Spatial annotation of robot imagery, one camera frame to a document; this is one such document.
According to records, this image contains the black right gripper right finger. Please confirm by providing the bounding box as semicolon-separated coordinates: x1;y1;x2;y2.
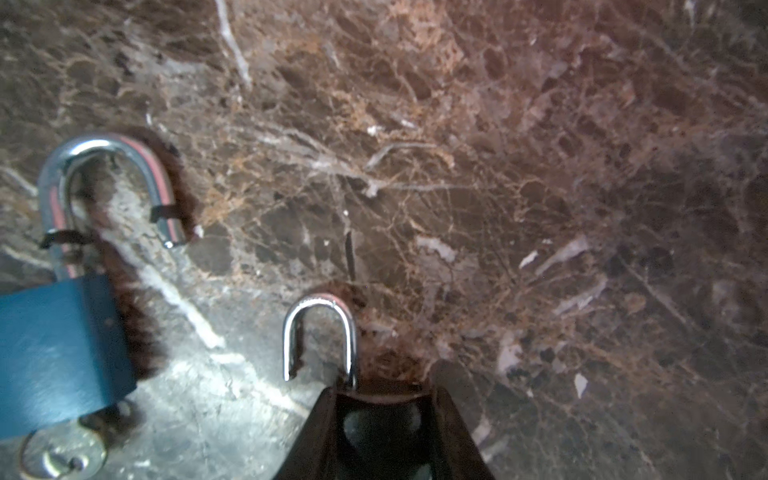
429;387;495;480

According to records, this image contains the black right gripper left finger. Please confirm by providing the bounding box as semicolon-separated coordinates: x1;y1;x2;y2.
273;387;338;480

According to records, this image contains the dark brown padlock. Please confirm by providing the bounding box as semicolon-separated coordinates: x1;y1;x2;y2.
282;292;360;391

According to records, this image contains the large blue padlock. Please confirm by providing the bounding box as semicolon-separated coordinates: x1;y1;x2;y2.
0;133;188;480

